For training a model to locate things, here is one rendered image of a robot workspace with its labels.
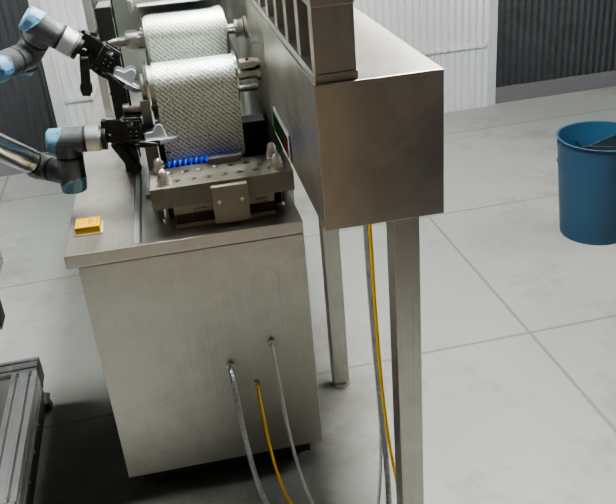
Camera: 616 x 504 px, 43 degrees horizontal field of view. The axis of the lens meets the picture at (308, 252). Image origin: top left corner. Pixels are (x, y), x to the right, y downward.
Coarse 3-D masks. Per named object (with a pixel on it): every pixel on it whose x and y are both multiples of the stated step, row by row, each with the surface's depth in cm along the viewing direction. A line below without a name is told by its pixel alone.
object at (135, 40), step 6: (132, 30) 244; (138, 30) 245; (126, 36) 243; (132, 36) 243; (138, 36) 244; (144, 36) 244; (126, 42) 243; (132, 42) 243; (138, 42) 244; (144, 42) 244; (132, 48) 245; (138, 48) 245; (144, 48) 246
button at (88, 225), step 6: (96, 216) 229; (78, 222) 226; (84, 222) 226; (90, 222) 226; (96, 222) 225; (78, 228) 223; (84, 228) 223; (90, 228) 224; (96, 228) 224; (78, 234) 224
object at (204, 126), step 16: (208, 96) 226; (224, 96) 227; (160, 112) 226; (176, 112) 227; (192, 112) 228; (208, 112) 228; (224, 112) 229; (240, 112) 230; (176, 128) 229; (192, 128) 230; (208, 128) 231; (224, 128) 232; (240, 128) 233; (176, 144) 231; (192, 144) 232; (208, 144) 233; (224, 144) 234; (240, 144) 235; (176, 160) 233
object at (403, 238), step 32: (288, 160) 366; (320, 224) 269; (416, 224) 170; (416, 256) 173; (416, 288) 177; (416, 320) 181; (416, 352) 185; (416, 384) 189; (416, 416) 194; (416, 448) 198; (416, 480) 203
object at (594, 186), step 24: (576, 144) 395; (600, 144) 380; (576, 168) 367; (600, 168) 360; (576, 192) 373; (600, 192) 367; (576, 216) 380; (600, 216) 373; (576, 240) 386; (600, 240) 380
